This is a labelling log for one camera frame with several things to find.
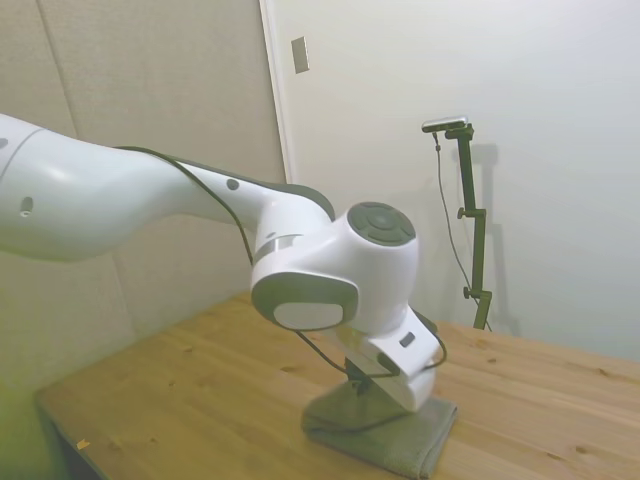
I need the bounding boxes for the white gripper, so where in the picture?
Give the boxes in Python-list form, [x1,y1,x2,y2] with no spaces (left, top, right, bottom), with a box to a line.
[368,365,437,414]

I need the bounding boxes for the grey towel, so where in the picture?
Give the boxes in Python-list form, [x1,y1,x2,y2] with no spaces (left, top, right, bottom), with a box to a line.
[300,383,460,480]

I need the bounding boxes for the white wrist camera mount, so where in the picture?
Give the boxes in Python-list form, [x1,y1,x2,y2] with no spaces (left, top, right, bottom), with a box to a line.
[342,305,443,382]

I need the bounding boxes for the dark green camera stand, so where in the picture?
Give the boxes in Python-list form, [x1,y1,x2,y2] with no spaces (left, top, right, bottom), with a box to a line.
[443,126,494,331]

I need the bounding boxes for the silver camera on stand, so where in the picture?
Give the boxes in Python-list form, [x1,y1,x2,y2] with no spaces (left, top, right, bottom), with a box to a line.
[421,115,472,135]

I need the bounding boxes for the white door frame trim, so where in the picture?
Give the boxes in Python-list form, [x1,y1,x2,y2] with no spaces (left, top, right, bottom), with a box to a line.
[258,0,299,188]

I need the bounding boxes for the grey wall switch plate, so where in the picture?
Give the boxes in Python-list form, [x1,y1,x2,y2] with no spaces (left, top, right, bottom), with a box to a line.
[291,35,311,75]

